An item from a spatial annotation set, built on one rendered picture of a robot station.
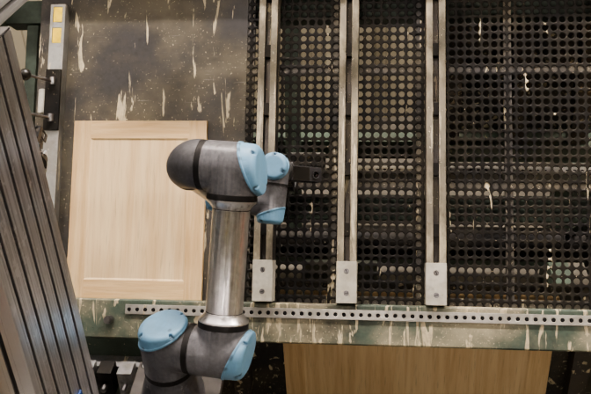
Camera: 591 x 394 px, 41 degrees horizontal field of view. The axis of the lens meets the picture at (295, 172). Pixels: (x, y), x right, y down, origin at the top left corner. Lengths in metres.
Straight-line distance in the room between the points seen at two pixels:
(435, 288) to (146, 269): 0.90
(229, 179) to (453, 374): 1.38
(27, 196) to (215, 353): 0.59
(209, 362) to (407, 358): 1.13
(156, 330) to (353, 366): 1.13
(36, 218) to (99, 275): 1.11
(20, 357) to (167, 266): 1.12
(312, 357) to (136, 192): 0.84
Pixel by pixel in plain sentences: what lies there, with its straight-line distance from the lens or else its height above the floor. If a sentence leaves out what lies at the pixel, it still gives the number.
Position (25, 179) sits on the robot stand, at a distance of 1.45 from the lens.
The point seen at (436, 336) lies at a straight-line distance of 2.42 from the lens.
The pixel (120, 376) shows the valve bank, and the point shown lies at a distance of 2.52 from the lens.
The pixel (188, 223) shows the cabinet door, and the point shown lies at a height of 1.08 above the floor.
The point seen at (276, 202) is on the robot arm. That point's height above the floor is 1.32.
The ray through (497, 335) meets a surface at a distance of 2.44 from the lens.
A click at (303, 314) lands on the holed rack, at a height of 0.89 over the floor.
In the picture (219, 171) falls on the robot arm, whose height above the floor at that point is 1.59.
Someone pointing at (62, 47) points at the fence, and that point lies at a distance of 2.72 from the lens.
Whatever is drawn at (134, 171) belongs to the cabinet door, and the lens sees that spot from 2.58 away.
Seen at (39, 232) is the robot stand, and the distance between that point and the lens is 1.53.
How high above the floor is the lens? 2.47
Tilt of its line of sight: 31 degrees down
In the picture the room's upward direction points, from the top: 3 degrees counter-clockwise
